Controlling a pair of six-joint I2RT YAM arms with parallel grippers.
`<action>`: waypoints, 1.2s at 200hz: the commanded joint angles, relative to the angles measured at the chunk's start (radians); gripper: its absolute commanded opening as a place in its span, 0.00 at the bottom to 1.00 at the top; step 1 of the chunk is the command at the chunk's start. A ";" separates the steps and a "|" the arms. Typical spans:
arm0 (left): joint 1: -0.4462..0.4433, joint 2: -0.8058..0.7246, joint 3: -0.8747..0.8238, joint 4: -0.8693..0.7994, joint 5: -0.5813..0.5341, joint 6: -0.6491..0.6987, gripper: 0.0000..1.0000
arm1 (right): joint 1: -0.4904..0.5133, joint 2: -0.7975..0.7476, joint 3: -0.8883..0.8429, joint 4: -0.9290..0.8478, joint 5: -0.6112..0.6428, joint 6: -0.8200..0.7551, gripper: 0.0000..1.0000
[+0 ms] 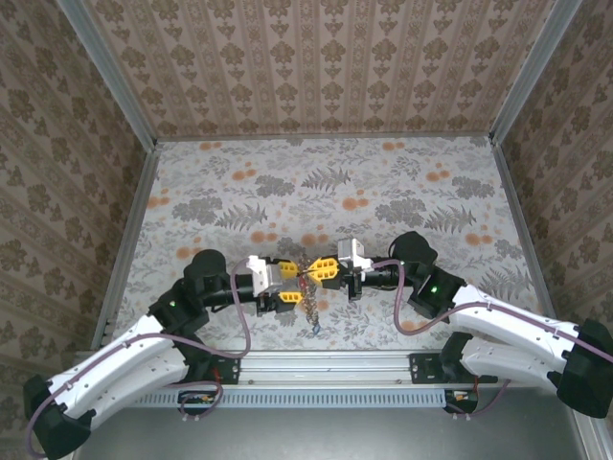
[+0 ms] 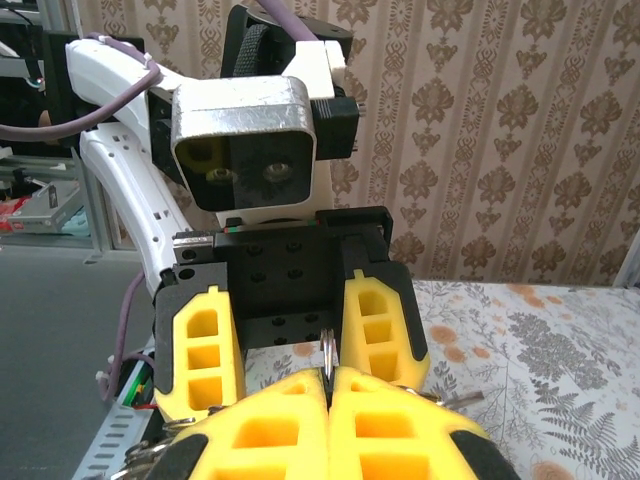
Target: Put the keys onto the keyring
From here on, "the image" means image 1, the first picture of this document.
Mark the metal chain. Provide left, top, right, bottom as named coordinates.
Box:
left=296, top=258, right=325, bottom=336

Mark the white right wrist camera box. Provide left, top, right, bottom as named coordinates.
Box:
left=337, top=238, right=374, bottom=278

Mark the aluminium side rail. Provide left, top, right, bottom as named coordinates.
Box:
left=90, top=143, right=162, bottom=354
left=492, top=141, right=559, bottom=328

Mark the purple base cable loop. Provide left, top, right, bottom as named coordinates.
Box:
left=176, top=377, right=224, bottom=424
left=443, top=380, right=511, bottom=419

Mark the floral patterned tablecloth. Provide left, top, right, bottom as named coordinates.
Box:
left=117, top=136, right=547, bottom=354

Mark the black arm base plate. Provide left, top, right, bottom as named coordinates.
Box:
left=210, top=353, right=241, bottom=385
left=409, top=353, right=444, bottom=384

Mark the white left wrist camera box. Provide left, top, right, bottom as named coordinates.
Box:
left=246, top=256, right=284, bottom=297

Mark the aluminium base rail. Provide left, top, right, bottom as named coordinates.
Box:
left=210, top=351, right=451, bottom=387

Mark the grey slotted cable duct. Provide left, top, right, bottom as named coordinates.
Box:
left=102, top=388, right=480, bottom=409

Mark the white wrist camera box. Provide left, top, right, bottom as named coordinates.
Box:
left=337, top=238, right=374, bottom=278
left=246, top=256, right=284, bottom=297

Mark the aluminium frame post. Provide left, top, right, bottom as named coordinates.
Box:
left=488, top=0, right=584, bottom=146
left=56, top=0, right=160, bottom=148

